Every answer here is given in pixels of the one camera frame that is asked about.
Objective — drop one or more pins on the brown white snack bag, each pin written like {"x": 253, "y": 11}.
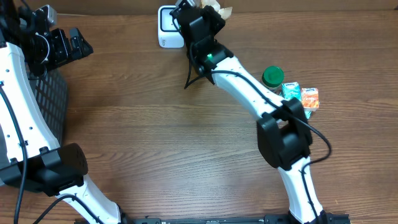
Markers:
{"x": 225, "y": 13}

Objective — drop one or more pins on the orange tissue pack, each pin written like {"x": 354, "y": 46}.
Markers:
{"x": 310, "y": 98}

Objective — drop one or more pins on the green lidded jar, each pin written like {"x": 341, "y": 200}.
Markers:
{"x": 273, "y": 77}

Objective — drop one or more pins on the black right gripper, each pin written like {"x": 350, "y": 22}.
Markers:
{"x": 211, "y": 17}

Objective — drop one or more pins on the white barcode scanner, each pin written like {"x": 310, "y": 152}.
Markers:
{"x": 168, "y": 35}

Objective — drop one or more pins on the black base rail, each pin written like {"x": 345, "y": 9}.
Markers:
{"x": 327, "y": 218}

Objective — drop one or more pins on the teal tissue pack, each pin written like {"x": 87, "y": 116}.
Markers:
{"x": 293, "y": 90}

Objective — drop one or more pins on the grey plastic basket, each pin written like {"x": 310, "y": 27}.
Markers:
{"x": 40, "y": 106}

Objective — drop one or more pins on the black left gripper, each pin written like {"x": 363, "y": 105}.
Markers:
{"x": 66, "y": 52}

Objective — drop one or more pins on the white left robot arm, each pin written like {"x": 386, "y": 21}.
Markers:
{"x": 60, "y": 173}

